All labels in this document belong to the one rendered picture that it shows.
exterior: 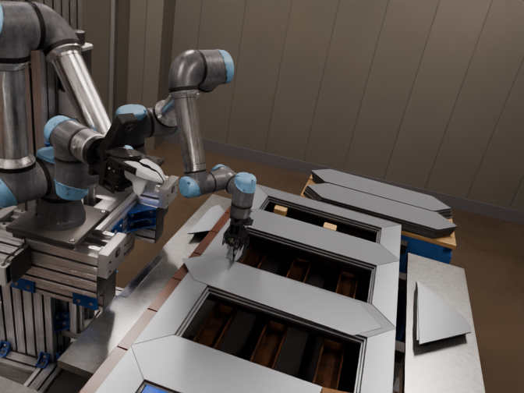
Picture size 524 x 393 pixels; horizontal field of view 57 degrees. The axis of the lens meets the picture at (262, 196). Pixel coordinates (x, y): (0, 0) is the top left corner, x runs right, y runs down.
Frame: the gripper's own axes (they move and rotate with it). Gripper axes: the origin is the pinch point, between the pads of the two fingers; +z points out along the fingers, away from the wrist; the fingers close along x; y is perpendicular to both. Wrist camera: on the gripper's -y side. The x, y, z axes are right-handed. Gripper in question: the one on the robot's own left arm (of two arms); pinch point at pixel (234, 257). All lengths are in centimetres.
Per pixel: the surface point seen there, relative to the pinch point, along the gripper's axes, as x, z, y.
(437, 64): 75, -41, -303
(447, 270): 86, 10, -54
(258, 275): 11.4, 0.7, 5.2
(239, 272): 4.6, 0.7, 6.9
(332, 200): 27, 0, -72
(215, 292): 0.4, 2.3, 19.8
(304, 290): 28.9, 0.7, 5.4
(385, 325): 59, 1, 10
